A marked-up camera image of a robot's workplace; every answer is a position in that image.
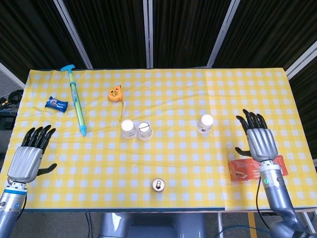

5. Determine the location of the blue cookie packet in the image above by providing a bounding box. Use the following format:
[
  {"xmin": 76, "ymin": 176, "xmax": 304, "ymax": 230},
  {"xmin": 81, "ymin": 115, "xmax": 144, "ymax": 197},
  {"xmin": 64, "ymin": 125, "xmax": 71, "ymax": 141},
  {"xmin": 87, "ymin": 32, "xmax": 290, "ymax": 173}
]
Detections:
[{"xmin": 45, "ymin": 96, "xmax": 68, "ymax": 113}]

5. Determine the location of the white paper cup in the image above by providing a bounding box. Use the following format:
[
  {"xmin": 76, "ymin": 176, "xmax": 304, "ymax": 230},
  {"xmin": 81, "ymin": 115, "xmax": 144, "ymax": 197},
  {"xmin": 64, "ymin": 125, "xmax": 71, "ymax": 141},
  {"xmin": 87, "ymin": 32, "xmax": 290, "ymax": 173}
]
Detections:
[
  {"xmin": 120, "ymin": 119, "xmax": 138, "ymax": 139},
  {"xmin": 195, "ymin": 114, "xmax": 214, "ymax": 135}
]

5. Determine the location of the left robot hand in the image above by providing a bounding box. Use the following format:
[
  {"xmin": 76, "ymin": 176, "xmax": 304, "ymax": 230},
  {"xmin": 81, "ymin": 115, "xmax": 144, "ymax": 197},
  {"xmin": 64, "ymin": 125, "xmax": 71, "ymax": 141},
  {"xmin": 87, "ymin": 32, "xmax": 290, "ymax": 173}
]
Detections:
[{"xmin": 6, "ymin": 125, "xmax": 57, "ymax": 184}]

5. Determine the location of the black floor cable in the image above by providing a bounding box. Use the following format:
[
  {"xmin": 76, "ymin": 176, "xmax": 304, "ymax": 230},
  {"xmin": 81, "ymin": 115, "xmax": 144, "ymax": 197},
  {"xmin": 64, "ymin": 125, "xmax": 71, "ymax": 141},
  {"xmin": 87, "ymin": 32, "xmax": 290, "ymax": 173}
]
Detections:
[{"xmin": 85, "ymin": 212, "xmax": 100, "ymax": 238}]

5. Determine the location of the white table leg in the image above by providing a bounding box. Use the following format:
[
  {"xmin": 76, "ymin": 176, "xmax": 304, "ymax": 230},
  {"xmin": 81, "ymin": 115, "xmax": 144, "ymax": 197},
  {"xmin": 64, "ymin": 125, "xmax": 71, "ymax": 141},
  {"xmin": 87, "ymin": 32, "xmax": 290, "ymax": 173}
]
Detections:
[{"xmin": 217, "ymin": 212, "xmax": 224, "ymax": 238}]

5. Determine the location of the orange cardboard box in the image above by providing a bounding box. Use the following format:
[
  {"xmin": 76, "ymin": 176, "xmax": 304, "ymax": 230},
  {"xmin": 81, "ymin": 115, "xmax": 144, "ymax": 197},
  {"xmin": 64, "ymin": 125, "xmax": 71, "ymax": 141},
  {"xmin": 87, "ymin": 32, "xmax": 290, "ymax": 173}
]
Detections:
[{"xmin": 227, "ymin": 155, "xmax": 289, "ymax": 183}]

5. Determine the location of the yellow checkered tablecloth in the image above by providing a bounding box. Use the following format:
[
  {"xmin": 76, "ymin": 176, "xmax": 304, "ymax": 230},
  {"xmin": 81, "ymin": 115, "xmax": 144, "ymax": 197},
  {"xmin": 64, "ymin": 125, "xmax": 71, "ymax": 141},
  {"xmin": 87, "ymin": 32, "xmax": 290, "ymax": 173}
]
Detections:
[{"xmin": 1, "ymin": 68, "xmax": 317, "ymax": 211}]

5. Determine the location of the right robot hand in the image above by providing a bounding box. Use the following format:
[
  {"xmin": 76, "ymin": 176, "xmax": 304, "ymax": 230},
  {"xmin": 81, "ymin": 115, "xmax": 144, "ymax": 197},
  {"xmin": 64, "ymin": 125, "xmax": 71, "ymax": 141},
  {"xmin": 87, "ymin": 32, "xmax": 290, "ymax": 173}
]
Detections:
[{"xmin": 235, "ymin": 109, "xmax": 278, "ymax": 163}]

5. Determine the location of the black cable bundle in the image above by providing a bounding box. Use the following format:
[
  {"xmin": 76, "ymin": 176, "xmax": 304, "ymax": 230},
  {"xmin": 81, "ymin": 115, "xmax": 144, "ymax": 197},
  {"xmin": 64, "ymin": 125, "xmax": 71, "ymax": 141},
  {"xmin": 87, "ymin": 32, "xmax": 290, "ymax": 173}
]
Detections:
[{"xmin": 0, "ymin": 89, "xmax": 24, "ymax": 108}]

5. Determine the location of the green blue water squirter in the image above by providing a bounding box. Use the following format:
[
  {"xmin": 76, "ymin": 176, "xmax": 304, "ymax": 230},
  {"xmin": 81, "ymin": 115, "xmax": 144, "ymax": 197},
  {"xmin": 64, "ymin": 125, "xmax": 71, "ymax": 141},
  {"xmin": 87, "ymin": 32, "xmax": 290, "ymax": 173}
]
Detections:
[{"xmin": 60, "ymin": 64, "xmax": 88, "ymax": 137}]

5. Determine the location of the orange tape measure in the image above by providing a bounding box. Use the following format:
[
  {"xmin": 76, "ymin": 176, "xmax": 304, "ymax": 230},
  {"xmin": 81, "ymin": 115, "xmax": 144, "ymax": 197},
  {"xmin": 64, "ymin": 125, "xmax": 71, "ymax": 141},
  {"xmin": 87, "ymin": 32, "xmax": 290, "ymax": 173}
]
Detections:
[{"xmin": 107, "ymin": 85, "xmax": 125, "ymax": 122}]

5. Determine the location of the grey robot torso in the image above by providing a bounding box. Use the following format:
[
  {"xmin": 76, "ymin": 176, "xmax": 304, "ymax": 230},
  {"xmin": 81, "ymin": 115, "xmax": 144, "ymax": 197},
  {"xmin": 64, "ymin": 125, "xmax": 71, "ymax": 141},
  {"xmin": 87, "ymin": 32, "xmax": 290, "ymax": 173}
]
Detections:
[{"xmin": 99, "ymin": 212, "xmax": 206, "ymax": 238}]

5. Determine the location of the white paper cup line-marked base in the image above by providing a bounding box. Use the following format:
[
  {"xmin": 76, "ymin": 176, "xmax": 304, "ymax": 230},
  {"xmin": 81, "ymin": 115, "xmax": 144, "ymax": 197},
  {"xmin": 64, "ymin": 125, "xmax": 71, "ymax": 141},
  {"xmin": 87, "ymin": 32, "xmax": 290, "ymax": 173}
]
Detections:
[{"xmin": 137, "ymin": 120, "xmax": 154, "ymax": 141}]

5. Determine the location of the white partition post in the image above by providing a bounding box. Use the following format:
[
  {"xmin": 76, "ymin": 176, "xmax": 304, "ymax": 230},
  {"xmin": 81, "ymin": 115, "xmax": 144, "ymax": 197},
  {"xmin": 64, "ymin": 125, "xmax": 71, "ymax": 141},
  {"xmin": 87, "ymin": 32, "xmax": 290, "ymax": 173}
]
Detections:
[
  {"xmin": 0, "ymin": 61, "xmax": 25, "ymax": 89},
  {"xmin": 284, "ymin": 41, "xmax": 317, "ymax": 80},
  {"xmin": 207, "ymin": 0, "xmax": 238, "ymax": 68},
  {"xmin": 143, "ymin": 0, "xmax": 154, "ymax": 69},
  {"xmin": 53, "ymin": 0, "xmax": 94, "ymax": 69}
]

